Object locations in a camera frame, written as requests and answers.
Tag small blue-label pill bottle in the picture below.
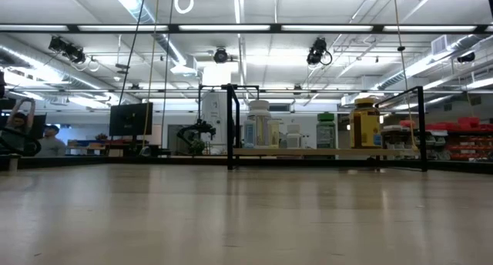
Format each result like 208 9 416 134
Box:
243 119 257 149

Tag large white medicine bottle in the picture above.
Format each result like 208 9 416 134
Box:
246 99 273 149

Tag small white pill bottle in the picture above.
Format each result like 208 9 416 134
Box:
285 123 303 149

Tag green medicine bottle green cap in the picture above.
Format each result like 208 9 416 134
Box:
316 112 337 149

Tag amber bottle yellow cap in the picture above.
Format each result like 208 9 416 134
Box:
348 97 383 149

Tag wooden shelf board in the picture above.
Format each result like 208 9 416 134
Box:
233 148 419 157

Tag white cabinet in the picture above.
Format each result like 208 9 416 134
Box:
203 92 229 147

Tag small green plant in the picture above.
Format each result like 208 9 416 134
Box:
189 138 207 156

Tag black background monitor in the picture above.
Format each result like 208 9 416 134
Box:
109 102 154 137

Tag black overhead light bar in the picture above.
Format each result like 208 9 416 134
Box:
0 23 493 35

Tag background workbench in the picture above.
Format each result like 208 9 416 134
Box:
65 138 173 158

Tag person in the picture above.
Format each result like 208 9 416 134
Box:
37 124 67 158
4 97 38 154

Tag red storage bins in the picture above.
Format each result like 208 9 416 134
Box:
400 116 493 161

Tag black metal shelf frame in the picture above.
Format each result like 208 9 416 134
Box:
198 83 428 173

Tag black overhead camera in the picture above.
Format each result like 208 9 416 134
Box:
213 47 230 65

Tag dark hanging rope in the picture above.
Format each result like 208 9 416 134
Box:
159 0 176 147

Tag black hanging device with cable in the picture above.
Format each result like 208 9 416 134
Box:
48 35 86 65
306 36 333 66

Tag black aluminium table frame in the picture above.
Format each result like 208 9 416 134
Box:
0 153 493 176

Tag black hanging cable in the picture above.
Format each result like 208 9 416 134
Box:
117 0 148 106

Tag white hanging ring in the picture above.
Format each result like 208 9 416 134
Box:
173 0 195 15

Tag tan hanging rope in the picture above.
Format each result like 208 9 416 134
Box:
391 0 420 153

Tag silver ventilation duct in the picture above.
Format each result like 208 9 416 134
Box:
109 0 189 68

